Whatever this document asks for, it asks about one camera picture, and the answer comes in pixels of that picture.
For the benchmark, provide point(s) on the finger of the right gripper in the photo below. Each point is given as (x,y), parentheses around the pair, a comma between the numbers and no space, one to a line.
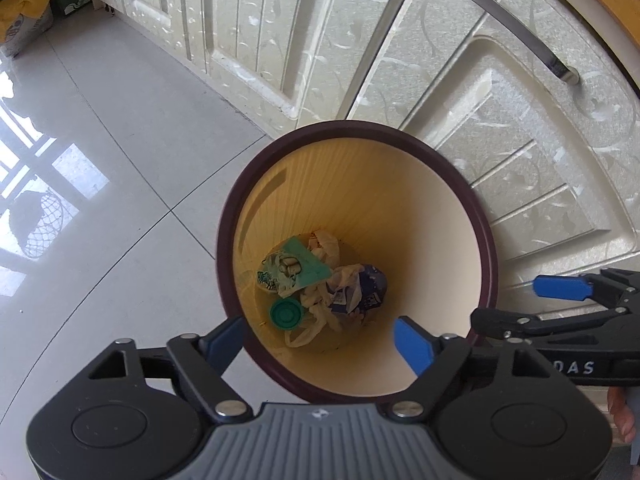
(558,327)

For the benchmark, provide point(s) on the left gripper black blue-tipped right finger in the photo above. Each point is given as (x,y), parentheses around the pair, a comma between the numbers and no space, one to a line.
(438,363)

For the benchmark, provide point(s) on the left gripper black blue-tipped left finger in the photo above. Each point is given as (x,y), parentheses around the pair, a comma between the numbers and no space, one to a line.
(200,362)

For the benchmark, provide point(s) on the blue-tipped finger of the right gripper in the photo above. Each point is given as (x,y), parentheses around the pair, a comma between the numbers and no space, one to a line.
(611,288)

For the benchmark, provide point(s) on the round wood-pattern trash bin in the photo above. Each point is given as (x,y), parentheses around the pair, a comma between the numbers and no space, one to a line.
(387,200)

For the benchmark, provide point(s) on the person's hand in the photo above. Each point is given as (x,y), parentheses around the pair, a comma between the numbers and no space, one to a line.
(623,417)

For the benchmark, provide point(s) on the green bottle cap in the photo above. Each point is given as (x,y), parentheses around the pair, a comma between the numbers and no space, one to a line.
(286,313)

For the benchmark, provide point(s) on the blue white plastic wrapper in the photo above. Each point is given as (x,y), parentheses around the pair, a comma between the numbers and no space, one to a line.
(370,287)

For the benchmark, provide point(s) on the white plastic bag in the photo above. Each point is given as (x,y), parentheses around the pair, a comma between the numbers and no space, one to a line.
(315,299)

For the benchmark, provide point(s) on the green snack wrapper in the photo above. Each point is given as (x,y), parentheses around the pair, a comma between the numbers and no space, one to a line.
(290,268)

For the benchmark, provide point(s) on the yellow white sack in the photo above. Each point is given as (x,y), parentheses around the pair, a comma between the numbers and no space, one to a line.
(21,22)

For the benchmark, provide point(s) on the metal cabinet handle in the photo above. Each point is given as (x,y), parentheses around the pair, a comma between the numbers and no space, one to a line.
(535,45)

